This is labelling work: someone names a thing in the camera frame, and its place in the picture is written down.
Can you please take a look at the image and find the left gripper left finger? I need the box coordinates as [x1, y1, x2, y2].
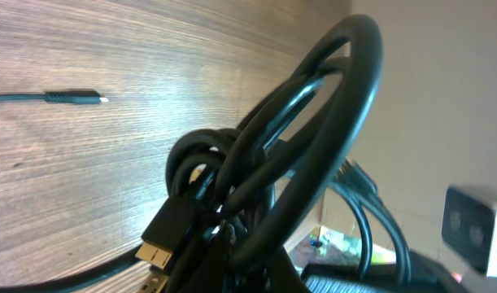
[166, 227, 235, 293]

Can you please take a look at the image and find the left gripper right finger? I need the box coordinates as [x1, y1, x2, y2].
[251, 247, 310, 293]

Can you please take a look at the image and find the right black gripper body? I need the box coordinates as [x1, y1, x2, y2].
[301, 251, 468, 293]

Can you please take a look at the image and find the black cable bundle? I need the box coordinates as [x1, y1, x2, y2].
[133, 14, 412, 293]

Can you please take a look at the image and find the black usb cable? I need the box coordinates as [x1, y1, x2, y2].
[0, 89, 110, 106]

